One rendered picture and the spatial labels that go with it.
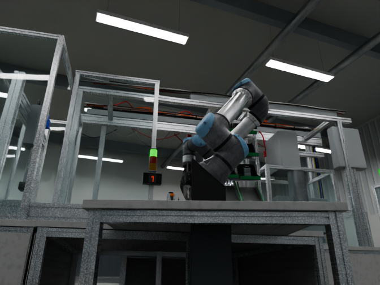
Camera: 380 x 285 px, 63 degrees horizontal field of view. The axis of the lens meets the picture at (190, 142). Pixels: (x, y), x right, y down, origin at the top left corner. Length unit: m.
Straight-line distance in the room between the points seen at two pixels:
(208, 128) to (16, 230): 1.01
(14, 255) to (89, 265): 0.64
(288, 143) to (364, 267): 1.20
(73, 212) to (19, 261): 0.31
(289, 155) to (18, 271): 2.36
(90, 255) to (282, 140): 2.37
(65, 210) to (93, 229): 0.62
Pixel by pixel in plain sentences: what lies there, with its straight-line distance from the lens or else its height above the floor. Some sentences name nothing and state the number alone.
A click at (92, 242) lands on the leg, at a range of 1.12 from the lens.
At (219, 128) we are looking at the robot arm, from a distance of 1.39.
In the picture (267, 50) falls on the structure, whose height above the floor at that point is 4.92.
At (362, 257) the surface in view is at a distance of 3.04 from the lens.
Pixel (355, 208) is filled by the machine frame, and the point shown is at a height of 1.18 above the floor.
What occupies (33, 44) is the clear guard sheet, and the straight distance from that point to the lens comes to 2.18.
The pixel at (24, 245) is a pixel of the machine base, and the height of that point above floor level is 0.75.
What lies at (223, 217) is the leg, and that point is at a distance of 1.10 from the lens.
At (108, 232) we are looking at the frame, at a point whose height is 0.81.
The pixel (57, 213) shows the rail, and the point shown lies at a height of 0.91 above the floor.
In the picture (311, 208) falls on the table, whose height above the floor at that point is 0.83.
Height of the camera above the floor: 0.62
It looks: 23 degrees up
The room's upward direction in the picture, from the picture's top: straight up
